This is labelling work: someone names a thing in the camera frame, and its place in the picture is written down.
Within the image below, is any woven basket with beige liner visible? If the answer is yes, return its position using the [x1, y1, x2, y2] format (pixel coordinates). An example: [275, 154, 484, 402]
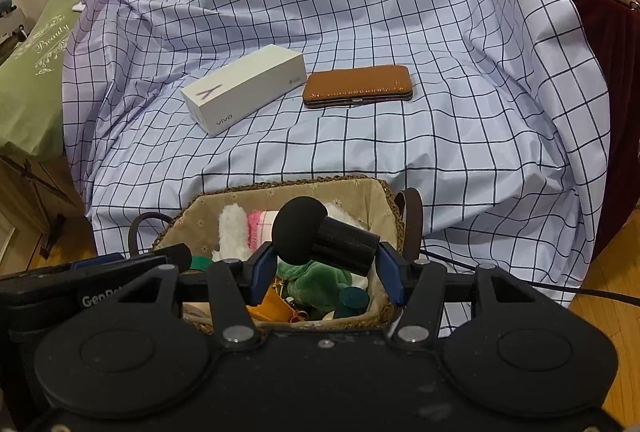
[129, 174, 426, 330]

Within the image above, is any black foam microphone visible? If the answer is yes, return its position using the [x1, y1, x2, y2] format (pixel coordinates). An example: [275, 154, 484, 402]
[271, 197, 381, 277]

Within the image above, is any green and white plush vegetable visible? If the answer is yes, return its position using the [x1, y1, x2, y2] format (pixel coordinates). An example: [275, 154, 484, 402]
[277, 259, 361, 313]

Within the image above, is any orange fabric pouch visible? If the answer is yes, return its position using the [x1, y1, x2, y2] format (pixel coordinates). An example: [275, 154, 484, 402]
[246, 279, 311, 323]

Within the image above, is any green printed cushion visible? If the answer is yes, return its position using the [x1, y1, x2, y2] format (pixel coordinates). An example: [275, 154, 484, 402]
[0, 0, 83, 157]

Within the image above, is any pink and white rolled towel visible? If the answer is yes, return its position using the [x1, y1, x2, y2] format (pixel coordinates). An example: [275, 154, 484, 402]
[246, 209, 281, 245]

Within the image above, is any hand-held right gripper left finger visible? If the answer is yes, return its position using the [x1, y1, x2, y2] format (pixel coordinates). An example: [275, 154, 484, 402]
[127, 242, 281, 350]

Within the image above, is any brown leather case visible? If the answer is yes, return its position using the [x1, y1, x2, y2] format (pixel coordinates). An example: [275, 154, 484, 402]
[302, 65, 415, 109]

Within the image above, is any white cardboard box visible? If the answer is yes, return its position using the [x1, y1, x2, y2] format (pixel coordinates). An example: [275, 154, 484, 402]
[181, 44, 306, 137]

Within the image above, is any grey metal appliance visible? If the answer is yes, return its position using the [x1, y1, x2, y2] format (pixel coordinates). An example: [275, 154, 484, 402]
[0, 0, 31, 57]

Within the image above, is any white plush dog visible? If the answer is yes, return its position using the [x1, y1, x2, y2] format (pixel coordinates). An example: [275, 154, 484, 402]
[212, 204, 251, 263]

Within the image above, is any black cable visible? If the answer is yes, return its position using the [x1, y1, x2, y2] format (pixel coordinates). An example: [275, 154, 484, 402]
[419, 246, 640, 305]

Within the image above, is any beige sponge with green handle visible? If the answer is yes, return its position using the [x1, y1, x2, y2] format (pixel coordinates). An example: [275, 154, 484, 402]
[320, 284, 372, 320]

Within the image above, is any black metal stand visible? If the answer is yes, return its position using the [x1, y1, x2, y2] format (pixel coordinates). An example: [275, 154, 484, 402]
[10, 157, 71, 257]

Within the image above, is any checked lilac sheet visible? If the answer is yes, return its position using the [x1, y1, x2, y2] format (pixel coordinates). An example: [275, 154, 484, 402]
[62, 0, 613, 307]

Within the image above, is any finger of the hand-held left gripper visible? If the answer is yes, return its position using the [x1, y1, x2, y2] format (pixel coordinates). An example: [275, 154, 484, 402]
[125, 244, 193, 273]

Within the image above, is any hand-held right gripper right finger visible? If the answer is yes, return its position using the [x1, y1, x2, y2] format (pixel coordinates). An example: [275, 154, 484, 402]
[377, 242, 538, 350]

